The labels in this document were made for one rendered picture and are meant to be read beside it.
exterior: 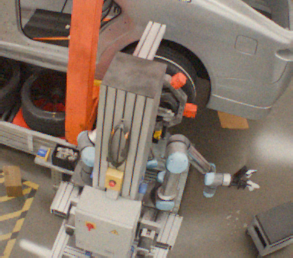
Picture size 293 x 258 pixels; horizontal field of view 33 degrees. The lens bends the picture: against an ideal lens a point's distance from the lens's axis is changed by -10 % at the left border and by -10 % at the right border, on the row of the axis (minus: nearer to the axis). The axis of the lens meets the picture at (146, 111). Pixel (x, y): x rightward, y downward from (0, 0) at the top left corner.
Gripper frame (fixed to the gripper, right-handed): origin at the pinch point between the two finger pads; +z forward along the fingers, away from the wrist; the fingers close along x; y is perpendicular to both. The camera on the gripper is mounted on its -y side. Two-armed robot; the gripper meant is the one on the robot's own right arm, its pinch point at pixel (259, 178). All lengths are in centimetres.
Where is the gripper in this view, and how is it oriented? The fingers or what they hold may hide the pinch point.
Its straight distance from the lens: 326.2
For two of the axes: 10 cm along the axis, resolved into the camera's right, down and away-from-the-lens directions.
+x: 0.0, 6.2, -7.9
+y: -1.3, 7.8, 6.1
